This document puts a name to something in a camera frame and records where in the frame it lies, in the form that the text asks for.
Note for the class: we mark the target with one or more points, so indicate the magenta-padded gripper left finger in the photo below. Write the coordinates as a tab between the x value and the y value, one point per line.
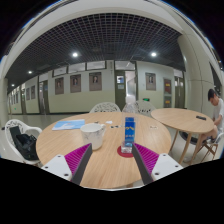
58	165

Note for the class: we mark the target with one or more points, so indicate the round wooden side table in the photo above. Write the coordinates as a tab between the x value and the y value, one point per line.
181	120

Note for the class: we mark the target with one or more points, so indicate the black phone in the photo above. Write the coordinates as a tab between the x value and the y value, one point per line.
201	117

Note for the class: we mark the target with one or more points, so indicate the clear blue-labelled water bottle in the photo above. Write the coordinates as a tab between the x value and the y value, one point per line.
129	131

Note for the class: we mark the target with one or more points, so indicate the light blue paper booklet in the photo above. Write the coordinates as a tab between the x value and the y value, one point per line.
68	124

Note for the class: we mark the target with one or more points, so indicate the white mug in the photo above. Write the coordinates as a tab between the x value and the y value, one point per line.
91	135

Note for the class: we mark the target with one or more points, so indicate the dark-framed glass door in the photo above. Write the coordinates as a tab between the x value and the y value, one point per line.
126	90

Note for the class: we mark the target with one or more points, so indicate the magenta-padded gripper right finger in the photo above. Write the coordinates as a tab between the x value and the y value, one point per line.
165	165

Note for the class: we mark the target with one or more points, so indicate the black bag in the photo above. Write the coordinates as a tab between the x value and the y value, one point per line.
26	145

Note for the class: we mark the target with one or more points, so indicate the wooden folding chair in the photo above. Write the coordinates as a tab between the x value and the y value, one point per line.
213	148

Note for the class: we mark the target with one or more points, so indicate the framed wall portraits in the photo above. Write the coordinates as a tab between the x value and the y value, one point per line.
95	81

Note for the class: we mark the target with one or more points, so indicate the white lattice-back chair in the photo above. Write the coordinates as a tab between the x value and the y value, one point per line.
146	107
105	107

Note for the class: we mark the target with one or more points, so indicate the round ceiling lights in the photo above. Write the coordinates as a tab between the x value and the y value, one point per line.
75	54

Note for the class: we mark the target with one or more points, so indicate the person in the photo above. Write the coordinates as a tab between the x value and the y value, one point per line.
218	113

